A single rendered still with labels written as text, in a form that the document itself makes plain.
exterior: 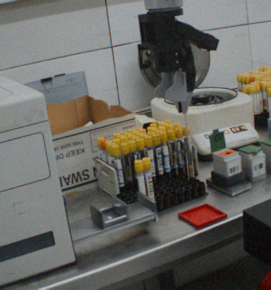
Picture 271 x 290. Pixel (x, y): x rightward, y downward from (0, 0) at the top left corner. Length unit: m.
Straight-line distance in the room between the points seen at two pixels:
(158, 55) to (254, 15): 0.88
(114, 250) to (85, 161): 0.31
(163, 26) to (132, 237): 0.40
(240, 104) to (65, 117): 0.47
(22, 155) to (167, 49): 0.35
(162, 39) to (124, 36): 0.56
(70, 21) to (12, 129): 0.74
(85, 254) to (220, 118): 0.56
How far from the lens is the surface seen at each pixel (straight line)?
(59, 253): 0.87
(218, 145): 1.10
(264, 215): 0.82
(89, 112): 1.45
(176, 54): 1.00
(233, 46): 1.77
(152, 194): 1.02
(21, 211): 0.82
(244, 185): 1.08
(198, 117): 1.28
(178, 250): 0.93
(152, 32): 1.00
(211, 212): 1.00
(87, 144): 1.16
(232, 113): 1.32
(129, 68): 1.56
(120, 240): 0.94
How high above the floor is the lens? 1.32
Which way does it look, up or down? 18 degrees down
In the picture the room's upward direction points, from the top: 7 degrees counter-clockwise
